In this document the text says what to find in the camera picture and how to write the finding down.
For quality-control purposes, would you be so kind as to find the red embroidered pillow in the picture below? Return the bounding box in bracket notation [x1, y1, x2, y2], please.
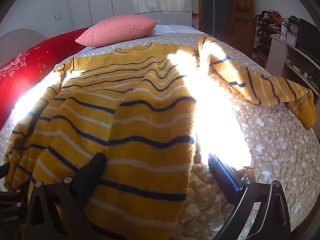
[0, 27, 89, 130]

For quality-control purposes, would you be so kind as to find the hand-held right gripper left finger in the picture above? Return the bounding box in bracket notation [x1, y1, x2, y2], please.
[25, 152, 107, 240]

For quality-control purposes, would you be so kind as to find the grey bed headboard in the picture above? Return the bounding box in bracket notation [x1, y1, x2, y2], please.
[0, 28, 48, 47]

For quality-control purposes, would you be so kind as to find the white shelf unit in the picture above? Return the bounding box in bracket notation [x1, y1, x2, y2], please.
[252, 15, 320, 98]

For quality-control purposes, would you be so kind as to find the yellow striped knit sweater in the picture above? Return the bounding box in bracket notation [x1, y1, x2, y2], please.
[4, 35, 317, 240]

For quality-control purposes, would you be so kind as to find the black television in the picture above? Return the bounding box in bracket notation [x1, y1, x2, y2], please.
[296, 18, 320, 58]

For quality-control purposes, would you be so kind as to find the brown wooden door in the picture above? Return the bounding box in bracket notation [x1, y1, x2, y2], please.
[227, 0, 255, 39]

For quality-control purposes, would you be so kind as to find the white glossy wardrobe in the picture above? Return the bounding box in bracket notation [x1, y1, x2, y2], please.
[67, 0, 193, 29]

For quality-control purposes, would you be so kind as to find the wooden bookshelf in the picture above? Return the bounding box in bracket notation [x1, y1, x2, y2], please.
[189, 0, 202, 29]

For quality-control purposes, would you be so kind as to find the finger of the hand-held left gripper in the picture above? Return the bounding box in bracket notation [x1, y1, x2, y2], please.
[0, 162, 12, 179]

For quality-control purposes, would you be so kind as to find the beige patterned quilt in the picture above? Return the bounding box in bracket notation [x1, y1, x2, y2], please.
[0, 24, 320, 240]

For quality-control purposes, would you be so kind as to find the small purple clock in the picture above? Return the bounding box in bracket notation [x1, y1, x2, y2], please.
[285, 32, 297, 47]

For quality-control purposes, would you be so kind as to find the black ornate clock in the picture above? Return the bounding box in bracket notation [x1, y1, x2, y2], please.
[287, 16, 300, 35]

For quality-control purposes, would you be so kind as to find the pile of dark clothes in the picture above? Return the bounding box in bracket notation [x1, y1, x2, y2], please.
[256, 10, 288, 30]

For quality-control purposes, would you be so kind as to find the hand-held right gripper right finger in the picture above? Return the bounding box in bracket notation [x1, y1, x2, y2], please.
[208, 154, 292, 240]

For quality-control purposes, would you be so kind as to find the pink pillow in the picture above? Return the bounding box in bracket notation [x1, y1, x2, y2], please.
[75, 15, 157, 48]

